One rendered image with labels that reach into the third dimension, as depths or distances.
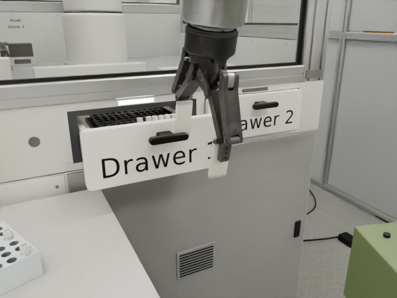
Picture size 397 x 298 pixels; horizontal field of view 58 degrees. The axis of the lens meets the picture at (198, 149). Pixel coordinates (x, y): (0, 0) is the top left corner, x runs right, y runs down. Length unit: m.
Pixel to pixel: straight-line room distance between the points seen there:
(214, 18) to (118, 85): 0.36
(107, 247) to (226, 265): 0.57
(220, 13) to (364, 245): 0.33
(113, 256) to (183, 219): 0.40
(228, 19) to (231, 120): 0.13
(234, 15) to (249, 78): 0.45
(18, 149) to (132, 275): 0.37
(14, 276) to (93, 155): 0.22
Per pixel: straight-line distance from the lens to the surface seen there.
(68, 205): 0.76
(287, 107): 0.99
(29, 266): 0.57
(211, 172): 0.55
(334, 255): 1.99
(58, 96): 0.77
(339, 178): 2.55
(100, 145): 0.64
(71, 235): 0.66
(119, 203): 0.87
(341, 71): 2.43
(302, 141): 1.09
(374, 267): 0.47
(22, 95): 0.77
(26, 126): 0.78
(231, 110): 0.49
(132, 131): 0.65
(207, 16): 0.48
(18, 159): 0.80
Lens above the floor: 1.10
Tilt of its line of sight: 20 degrees down
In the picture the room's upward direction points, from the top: straight up
